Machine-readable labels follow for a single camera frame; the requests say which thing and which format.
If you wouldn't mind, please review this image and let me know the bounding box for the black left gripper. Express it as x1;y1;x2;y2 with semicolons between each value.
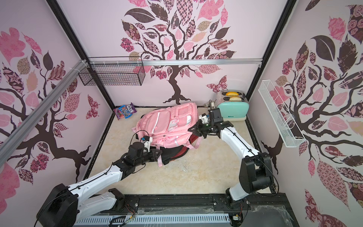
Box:
134;149;163;167

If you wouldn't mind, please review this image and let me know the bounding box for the pink backpack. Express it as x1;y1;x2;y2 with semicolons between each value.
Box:
132;102;199;167

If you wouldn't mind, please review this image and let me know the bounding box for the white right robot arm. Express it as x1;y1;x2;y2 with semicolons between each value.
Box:
188;120;277;201

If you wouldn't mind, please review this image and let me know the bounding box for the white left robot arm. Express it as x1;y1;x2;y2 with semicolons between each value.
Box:
36;142;162;227

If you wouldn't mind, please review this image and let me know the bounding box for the mint green toaster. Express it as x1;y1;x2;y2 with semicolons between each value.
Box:
216;90;250;122

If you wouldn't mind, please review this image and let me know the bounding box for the yellow toast slice front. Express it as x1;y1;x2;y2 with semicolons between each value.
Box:
229;96;243;102

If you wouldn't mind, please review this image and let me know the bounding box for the yellow toast slice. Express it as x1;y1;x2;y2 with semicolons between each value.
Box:
225;91;240;96
229;96;243;102

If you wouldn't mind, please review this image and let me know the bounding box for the yellow toast slice back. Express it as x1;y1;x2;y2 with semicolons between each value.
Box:
225;91;240;96

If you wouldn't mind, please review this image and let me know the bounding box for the purple candy bag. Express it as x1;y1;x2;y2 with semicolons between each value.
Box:
113;103;137;120

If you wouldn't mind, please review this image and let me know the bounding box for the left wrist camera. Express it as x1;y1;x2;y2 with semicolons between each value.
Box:
141;136;153;152

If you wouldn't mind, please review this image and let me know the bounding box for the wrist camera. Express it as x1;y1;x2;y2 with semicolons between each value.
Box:
141;136;153;152
199;108;224;126

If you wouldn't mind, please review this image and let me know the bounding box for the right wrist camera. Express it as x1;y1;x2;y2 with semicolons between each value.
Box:
199;108;224;126

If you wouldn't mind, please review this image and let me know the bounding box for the white wire shelf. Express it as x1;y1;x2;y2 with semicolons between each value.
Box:
258;80;306;148

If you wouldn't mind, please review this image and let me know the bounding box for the white vented cable duct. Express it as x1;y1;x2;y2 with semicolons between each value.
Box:
74;213;230;227

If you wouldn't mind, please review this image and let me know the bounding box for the black wire basket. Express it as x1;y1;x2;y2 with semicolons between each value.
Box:
78;55;146;86

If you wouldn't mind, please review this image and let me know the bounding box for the aluminium rail back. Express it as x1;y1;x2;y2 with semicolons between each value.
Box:
90;58;263;66

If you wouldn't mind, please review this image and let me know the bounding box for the aluminium rail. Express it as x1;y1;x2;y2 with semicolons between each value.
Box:
1;60;87;165
90;58;263;66

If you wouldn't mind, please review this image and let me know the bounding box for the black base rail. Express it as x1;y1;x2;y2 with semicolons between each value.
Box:
85;193;290;216

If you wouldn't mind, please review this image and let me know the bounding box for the aluminium rail left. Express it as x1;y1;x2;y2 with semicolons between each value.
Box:
1;60;87;165

